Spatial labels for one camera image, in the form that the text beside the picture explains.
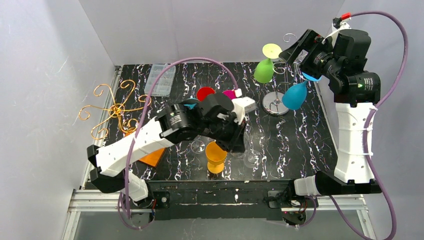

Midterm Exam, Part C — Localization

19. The clear wine glass gold rack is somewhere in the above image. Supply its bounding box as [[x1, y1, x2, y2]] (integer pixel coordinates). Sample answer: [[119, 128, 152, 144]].
[[190, 139, 206, 154]]

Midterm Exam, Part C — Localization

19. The light blue wine glass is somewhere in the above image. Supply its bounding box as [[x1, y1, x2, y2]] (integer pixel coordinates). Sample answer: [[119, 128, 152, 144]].
[[181, 98, 200, 110]]

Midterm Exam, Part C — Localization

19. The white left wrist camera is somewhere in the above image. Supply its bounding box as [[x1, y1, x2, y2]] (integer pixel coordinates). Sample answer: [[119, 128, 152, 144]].
[[231, 89, 257, 125]]

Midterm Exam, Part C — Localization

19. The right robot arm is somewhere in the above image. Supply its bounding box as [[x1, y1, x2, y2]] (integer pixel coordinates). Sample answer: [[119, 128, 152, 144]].
[[279, 29, 382, 198]]

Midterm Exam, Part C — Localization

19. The orange wooden rack base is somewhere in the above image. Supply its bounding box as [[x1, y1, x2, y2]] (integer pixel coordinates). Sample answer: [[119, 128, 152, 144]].
[[138, 148, 167, 168]]

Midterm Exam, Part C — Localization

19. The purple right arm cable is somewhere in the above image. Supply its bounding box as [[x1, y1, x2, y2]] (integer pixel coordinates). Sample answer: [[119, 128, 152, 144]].
[[329, 11, 409, 240]]

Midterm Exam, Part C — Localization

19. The aluminium front rail frame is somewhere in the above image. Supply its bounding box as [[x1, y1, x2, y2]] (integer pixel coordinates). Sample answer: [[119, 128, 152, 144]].
[[62, 180, 375, 240]]

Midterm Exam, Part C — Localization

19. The clear wine glass silver rack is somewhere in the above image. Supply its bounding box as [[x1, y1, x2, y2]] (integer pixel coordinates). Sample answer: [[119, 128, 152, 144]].
[[231, 133, 262, 169]]

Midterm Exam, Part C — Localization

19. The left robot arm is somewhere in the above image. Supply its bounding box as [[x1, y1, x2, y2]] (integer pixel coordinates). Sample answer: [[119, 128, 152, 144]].
[[87, 93, 256, 203]]

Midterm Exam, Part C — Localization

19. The blue wine glass silver rack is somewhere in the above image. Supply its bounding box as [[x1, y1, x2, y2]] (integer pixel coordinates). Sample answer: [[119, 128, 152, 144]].
[[282, 72, 322, 111]]

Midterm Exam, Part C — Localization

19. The silver wire glass rack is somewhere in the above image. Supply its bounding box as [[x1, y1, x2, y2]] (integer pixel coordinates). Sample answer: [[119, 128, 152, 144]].
[[269, 33, 314, 110]]

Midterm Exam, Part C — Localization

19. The gold wire glass rack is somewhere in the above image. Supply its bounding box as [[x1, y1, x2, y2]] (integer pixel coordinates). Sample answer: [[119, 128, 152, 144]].
[[77, 79, 144, 140]]

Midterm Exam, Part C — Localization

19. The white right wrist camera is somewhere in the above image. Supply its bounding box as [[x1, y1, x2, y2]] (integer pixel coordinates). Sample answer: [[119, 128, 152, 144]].
[[325, 12, 351, 46]]

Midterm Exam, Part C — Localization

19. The red wine glass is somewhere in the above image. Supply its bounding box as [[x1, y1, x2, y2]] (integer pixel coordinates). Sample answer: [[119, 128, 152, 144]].
[[196, 86, 216, 101]]

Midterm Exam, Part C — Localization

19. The pink wine glass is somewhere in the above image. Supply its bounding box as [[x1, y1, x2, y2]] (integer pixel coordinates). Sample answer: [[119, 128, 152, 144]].
[[223, 90, 237, 100]]

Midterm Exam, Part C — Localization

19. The clear plastic screw box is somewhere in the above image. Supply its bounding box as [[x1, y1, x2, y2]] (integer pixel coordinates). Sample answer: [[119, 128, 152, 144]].
[[144, 64, 176, 98]]

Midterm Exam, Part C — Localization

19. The orange yellow wine glass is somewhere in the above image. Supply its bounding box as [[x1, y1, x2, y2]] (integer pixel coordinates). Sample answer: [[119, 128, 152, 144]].
[[205, 141, 228, 174]]

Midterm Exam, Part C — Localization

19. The green wine glass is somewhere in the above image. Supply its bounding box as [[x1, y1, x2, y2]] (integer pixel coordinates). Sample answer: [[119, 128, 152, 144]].
[[253, 43, 282, 84]]

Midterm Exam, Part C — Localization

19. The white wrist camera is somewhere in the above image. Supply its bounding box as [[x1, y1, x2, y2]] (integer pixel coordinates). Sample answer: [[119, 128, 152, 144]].
[[325, 12, 351, 46], [231, 89, 257, 125]]

